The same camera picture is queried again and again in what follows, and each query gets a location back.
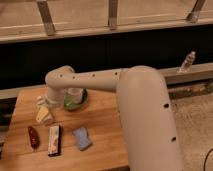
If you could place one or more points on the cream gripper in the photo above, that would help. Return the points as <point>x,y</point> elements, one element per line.
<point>44,115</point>

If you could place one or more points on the dark red pepper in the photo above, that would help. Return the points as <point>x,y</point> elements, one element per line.
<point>34,138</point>

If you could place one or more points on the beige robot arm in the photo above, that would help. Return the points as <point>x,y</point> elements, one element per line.
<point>144,108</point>

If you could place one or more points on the white plastic bottle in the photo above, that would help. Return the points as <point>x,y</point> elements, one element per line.
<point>41,101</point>

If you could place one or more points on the black and white box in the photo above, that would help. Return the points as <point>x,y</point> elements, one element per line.
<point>54,144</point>

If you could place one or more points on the clear plastic cup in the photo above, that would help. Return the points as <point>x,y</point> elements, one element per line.
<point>76,94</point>

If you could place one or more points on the blue sponge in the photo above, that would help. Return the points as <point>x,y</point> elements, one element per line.
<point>82,138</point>

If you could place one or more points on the wooden table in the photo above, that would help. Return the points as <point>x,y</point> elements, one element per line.
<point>99,116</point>

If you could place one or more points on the clear bottle on ledge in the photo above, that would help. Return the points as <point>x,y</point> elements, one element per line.
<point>187,63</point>

